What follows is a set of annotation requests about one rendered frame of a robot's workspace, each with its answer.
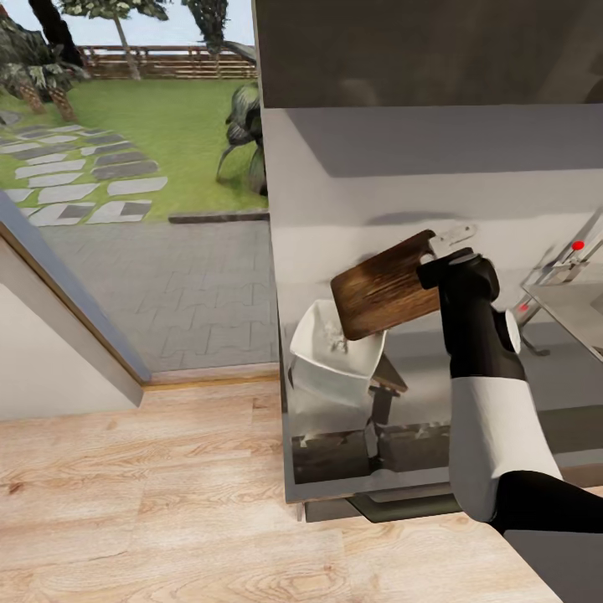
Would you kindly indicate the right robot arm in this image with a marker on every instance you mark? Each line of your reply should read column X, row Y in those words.
column 500, row 466

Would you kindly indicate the cutting board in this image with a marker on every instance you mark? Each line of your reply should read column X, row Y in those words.
column 384, row 290

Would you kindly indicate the bowl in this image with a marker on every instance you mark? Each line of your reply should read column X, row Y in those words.
column 359, row 359

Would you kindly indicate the drop in sink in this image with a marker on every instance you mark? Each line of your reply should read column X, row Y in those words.
column 576, row 305

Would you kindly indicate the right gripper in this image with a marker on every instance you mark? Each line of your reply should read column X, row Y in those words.
column 428, row 273

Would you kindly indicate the dishwasher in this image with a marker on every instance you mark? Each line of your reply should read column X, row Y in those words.
column 386, row 506

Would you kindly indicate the cabinet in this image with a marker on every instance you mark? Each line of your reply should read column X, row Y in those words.
column 372, row 53

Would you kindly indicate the fixed window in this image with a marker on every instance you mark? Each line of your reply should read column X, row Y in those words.
column 133, row 181

